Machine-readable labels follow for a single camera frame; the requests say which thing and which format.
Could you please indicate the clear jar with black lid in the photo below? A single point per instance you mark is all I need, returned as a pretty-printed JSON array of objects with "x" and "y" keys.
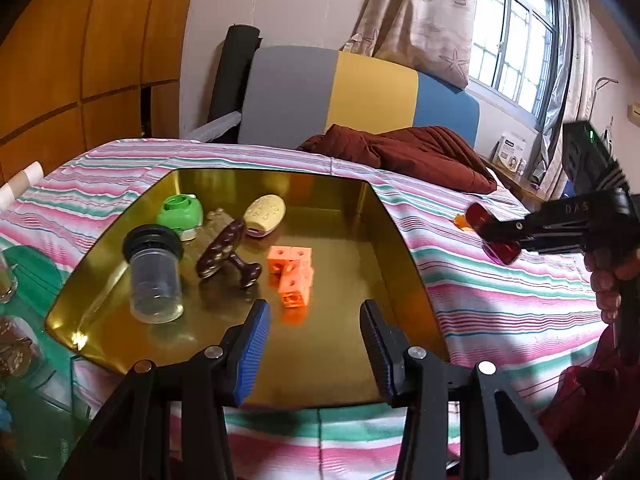
[{"x": 155, "y": 280}]

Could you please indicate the glass jar of biscuits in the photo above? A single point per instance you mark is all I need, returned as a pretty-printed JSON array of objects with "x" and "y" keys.
[{"x": 12, "y": 355}]

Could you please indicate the white plastic-wrapped bar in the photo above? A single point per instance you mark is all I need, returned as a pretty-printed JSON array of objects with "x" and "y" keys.
[{"x": 220, "y": 125}]

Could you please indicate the wooden wardrobe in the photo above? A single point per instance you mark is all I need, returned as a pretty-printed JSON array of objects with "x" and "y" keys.
[{"x": 100, "y": 50}]

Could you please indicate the person's right hand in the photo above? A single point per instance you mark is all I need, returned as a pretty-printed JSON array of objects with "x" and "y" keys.
[{"x": 605, "y": 290}]

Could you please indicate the brown quilt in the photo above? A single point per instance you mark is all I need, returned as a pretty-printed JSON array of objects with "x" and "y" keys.
[{"x": 415, "y": 155}]

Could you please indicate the barred window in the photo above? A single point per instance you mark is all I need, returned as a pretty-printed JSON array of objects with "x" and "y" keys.
[{"x": 510, "y": 50}]

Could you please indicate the silver curtain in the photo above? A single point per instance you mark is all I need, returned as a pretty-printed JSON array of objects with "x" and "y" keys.
[{"x": 555, "y": 90}]

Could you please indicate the gold metal tray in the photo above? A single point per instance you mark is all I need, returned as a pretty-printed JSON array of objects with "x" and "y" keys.
[{"x": 325, "y": 240}]

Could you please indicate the white paper roll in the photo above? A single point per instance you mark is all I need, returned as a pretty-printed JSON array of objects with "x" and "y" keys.
[{"x": 22, "y": 180}]

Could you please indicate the red translucent plastic piece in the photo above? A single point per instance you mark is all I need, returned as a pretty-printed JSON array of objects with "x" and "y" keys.
[{"x": 502, "y": 252}]

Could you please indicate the white air conditioner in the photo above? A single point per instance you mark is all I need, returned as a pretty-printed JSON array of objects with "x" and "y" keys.
[{"x": 635, "y": 112}]

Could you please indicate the pink green striped bedsheet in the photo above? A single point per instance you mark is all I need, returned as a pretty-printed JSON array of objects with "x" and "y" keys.
[{"x": 500, "y": 300}]

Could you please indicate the yellow plastic toy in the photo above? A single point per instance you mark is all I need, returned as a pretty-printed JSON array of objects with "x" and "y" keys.
[{"x": 460, "y": 221}]

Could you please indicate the orange cube blocks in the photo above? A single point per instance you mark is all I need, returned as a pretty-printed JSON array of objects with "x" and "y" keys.
[{"x": 292, "y": 285}]

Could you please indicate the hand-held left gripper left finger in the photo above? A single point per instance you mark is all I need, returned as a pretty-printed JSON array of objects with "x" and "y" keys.
[{"x": 250, "y": 355}]

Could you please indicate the grey yellow blue headboard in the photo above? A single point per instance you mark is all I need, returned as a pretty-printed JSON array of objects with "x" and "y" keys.
[{"x": 290, "y": 95}]

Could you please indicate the wooden side shelf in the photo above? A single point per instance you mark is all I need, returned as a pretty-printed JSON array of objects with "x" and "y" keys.
[{"x": 525, "y": 190}]

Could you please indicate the black rolled mat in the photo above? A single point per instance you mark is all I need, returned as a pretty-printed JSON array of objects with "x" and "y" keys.
[{"x": 232, "y": 75}]

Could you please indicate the red garment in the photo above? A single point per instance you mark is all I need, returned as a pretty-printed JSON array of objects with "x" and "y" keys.
[{"x": 585, "y": 410}]

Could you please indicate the purple dotted ball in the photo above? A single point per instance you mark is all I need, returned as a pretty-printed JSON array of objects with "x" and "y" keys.
[{"x": 261, "y": 233}]

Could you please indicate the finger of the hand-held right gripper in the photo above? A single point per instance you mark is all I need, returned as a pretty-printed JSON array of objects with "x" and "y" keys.
[
  {"x": 555, "y": 246},
  {"x": 510, "y": 229}
]

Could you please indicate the patterned beige curtain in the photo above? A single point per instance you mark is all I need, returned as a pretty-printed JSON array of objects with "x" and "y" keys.
[
  {"x": 580, "y": 60},
  {"x": 415, "y": 15}
]

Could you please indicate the white cardboard box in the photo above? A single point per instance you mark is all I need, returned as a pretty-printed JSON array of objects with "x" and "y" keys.
[{"x": 507, "y": 150}]

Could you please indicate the small blue object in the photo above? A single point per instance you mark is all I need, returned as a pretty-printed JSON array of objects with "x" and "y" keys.
[{"x": 4, "y": 417}]

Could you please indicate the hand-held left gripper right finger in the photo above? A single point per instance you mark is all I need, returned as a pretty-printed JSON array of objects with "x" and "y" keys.
[{"x": 380, "y": 355}]

